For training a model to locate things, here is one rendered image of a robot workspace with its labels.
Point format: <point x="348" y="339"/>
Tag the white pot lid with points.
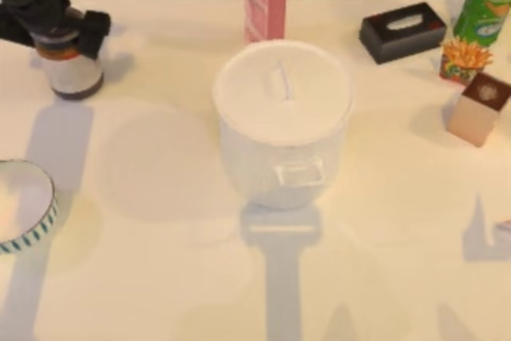
<point x="282" y="91"/>

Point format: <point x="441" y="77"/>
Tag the white lidded pot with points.
<point x="279" y="169"/>

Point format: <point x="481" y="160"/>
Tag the green chips can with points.
<point x="484" y="5"/>

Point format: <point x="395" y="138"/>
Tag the white bowl with teal stripes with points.
<point x="24" y="207"/>

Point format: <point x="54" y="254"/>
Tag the black tissue box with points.
<point x="402" y="32"/>

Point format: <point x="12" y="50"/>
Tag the red french fries box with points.
<point x="463" y="62"/>

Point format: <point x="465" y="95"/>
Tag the beige box with brown top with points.
<point x="477" y="111"/>

